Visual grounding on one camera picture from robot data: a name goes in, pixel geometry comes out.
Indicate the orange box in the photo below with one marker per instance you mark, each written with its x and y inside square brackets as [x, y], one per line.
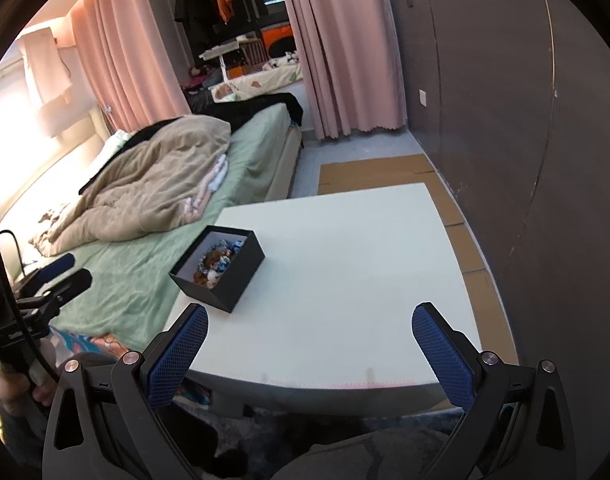
[275, 37]

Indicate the patterned window seat bedding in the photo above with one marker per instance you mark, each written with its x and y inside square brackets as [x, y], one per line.
[255, 80]

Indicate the pink curtain beside bed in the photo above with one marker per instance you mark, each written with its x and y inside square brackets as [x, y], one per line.
[130, 50]

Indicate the pink white blanket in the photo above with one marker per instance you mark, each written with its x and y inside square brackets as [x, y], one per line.
[210, 185]

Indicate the person's grey trouser legs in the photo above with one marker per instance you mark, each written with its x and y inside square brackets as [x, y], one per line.
[360, 460]

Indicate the beige headboard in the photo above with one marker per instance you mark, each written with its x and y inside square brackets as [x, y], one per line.
[50, 170]

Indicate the colourful printed cloth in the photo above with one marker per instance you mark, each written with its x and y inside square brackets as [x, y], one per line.
[90, 345]

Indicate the wide pink curtain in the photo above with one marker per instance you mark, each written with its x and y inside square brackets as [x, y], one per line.
[335, 50]

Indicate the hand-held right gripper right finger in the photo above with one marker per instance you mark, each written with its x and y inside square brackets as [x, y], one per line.
[442, 355]

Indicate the hanging black clothes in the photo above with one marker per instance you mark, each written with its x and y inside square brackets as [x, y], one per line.
[195, 5]

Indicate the white folding table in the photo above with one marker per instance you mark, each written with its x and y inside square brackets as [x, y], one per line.
[220, 51]

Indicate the bed with green sheet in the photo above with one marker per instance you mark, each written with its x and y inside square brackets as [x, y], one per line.
[255, 150]

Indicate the person's left forearm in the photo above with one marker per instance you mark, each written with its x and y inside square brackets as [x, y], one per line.
[20, 430]

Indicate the hanging white cloth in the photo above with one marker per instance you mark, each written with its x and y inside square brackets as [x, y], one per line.
[45, 75]

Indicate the person's left hand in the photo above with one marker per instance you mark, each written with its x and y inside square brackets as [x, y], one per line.
[15, 387]

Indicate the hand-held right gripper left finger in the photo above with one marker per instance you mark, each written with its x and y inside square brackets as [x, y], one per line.
[177, 360]

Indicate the black blanket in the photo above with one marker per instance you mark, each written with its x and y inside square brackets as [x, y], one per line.
[265, 105]

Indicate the black jewelry box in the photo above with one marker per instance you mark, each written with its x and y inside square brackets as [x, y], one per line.
[240, 280]

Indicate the white wall socket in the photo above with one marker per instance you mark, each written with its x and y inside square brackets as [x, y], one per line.
[423, 97]

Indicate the beige duvet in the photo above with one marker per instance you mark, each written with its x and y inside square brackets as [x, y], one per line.
[150, 185]

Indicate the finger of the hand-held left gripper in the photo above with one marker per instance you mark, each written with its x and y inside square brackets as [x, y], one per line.
[55, 266]
[67, 285]

